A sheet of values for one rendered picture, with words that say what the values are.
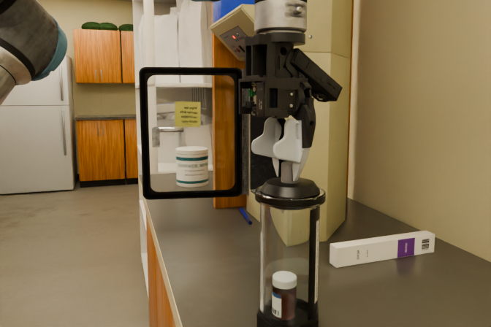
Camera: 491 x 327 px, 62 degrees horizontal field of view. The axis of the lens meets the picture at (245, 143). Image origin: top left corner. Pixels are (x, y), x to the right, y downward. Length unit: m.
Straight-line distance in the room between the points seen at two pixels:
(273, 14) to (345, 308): 0.51
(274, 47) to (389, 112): 0.83
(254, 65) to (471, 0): 0.70
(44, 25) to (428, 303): 0.85
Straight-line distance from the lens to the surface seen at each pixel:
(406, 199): 1.32
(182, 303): 0.80
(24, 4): 0.81
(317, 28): 1.01
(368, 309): 0.80
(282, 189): 0.60
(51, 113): 5.83
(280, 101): 0.57
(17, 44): 0.80
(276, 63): 0.59
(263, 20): 0.59
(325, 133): 1.02
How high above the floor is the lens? 1.32
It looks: 7 degrees down
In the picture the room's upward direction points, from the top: straight up
